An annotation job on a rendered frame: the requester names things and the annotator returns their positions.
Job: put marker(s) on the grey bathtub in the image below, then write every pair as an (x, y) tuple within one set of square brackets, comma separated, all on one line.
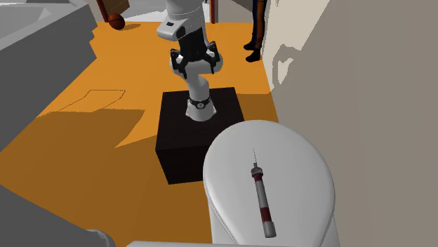
[(41, 58)]

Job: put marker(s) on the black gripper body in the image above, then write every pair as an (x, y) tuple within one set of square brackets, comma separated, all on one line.
[(192, 43)]

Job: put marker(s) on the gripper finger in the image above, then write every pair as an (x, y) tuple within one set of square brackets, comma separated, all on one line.
[(178, 63), (213, 56)]

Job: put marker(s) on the brown cabinet with red frame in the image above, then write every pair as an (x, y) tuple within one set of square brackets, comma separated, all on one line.
[(116, 4)]

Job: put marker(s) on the brown basketball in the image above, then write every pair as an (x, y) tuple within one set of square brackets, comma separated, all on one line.
[(116, 21)]

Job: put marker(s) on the figure in blue orange trousers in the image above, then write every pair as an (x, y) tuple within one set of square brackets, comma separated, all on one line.
[(257, 32)]

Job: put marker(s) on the black robot stand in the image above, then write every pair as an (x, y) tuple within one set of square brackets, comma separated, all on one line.
[(198, 143)]

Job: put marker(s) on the red white tower figure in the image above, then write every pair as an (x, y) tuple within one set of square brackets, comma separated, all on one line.
[(262, 196)]

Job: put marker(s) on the grey washbasin counter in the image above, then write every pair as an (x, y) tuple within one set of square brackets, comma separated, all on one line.
[(37, 224)]

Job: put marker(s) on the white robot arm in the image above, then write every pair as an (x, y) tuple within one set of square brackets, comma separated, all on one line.
[(197, 89)]

